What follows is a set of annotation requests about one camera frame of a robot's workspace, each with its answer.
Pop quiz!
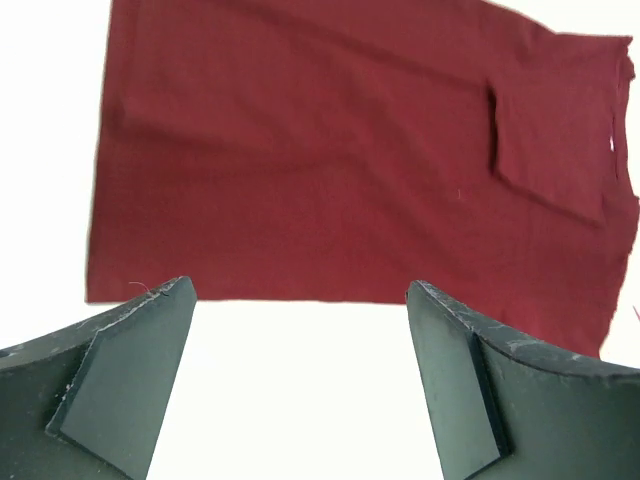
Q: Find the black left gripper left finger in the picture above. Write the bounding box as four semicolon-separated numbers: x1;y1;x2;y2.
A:
1;277;196;480

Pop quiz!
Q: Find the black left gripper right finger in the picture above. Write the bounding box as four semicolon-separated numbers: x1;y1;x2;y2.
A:
406;281;639;480

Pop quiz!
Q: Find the dark red t shirt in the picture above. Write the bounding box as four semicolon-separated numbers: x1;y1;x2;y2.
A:
86;0;639;356

